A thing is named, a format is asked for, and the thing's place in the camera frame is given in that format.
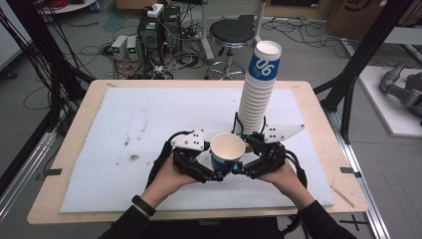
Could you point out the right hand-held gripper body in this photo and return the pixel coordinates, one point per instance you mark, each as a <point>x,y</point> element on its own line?
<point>278,132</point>

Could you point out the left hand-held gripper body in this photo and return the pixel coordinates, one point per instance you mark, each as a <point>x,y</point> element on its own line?
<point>187,141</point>

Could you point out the single blue white paper cup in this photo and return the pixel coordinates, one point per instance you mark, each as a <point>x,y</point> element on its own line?
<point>227,147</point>

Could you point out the stack of white paper cups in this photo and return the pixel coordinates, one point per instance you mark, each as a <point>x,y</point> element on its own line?
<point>258,96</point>

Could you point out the person's left hand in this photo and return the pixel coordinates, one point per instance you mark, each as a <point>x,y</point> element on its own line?
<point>167,182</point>

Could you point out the person's right hand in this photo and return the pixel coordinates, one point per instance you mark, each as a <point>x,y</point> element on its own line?
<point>287,184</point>

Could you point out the white foam mat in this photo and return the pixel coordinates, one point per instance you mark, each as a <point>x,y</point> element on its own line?
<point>132,179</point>

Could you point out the black wristband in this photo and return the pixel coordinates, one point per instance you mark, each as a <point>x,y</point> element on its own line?
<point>143,205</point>

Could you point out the black tape strip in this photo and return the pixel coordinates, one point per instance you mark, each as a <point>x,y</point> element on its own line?
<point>350,171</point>
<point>53,172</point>

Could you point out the thin wooden stick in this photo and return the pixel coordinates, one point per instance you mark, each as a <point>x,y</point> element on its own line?
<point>341,196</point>

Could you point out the grey power supply unit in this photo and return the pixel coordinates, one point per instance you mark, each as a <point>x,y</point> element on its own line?
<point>132,48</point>
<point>118,46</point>

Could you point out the white floor board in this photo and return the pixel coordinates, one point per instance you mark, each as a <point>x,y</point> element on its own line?
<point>384,109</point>

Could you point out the black round stool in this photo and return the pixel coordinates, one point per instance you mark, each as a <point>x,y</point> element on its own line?
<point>231,33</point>

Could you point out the black computer tower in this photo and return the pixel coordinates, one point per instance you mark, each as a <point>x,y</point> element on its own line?
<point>172,26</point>
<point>149,36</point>

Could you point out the white power strip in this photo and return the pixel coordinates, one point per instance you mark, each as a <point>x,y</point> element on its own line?
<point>155,10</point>

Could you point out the brown cardboard box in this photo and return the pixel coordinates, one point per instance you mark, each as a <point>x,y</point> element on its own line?
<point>358,16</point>

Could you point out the round white table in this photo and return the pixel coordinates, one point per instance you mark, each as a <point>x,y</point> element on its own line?
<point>66,7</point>

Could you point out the grey metal stand post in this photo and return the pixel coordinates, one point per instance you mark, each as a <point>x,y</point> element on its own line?
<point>206,36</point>

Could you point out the aluminium rail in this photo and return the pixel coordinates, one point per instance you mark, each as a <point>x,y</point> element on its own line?
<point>368,199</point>
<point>23,179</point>

